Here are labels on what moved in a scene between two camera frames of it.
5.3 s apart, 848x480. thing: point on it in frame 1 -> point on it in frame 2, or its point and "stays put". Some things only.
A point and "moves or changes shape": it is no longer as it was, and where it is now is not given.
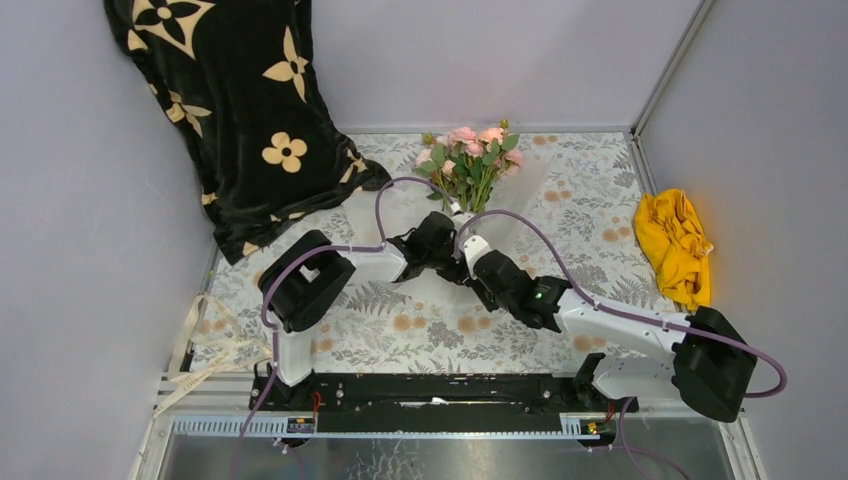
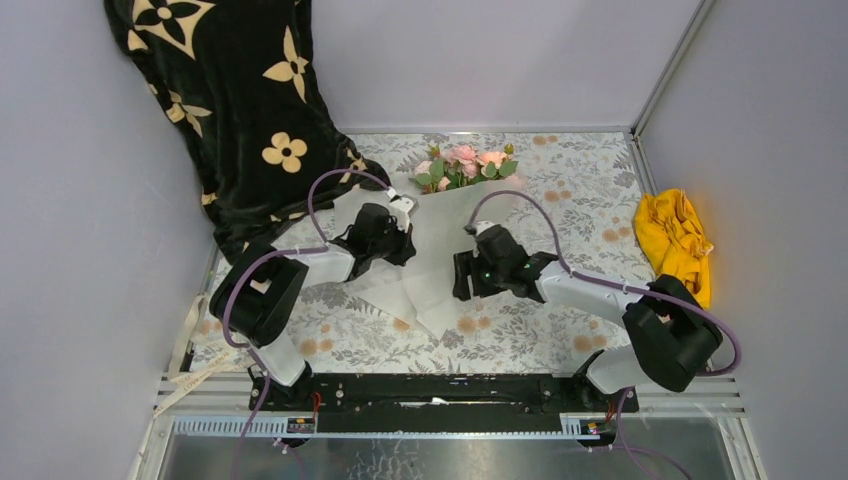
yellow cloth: [672, 244] stays put
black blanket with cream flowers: [242, 80] stays put
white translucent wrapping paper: [450, 208] moves or changes shape
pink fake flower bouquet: [463, 166] moves or changes shape
